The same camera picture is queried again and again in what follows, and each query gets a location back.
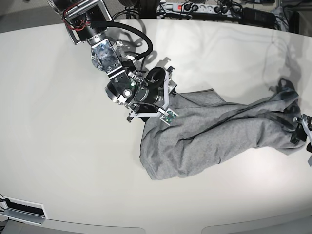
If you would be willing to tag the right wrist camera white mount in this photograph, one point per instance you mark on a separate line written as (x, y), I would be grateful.
(148, 103)

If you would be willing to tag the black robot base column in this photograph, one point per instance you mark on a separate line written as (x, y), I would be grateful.
(148, 9)

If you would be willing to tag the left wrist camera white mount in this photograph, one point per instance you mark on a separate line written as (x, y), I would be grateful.
(301, 121)

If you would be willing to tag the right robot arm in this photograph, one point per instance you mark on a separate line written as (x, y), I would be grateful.
(88, 21)

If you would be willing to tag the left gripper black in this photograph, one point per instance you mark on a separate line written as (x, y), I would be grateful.
(300, 135)

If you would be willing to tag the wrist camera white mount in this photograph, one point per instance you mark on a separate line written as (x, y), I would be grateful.
(301, 121)
(148, 103)

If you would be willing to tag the black power adapter box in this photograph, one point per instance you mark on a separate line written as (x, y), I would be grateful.
(258, 18)

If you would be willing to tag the white power strip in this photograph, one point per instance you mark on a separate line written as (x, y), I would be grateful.
(187, 9)

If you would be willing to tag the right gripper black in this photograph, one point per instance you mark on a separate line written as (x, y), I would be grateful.
(134, 89)

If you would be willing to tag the grey t-shirt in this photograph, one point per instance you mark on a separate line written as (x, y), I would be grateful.
(208, 131)

